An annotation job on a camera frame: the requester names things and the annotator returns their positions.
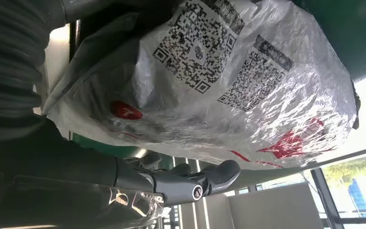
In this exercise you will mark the white partition panel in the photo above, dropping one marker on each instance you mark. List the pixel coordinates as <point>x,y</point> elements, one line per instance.
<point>265,208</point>

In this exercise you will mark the glass window with frame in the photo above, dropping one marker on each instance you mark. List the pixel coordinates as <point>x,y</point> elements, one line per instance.
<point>353,189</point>

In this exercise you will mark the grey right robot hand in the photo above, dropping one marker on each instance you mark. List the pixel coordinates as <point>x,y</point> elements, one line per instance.
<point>60,177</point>

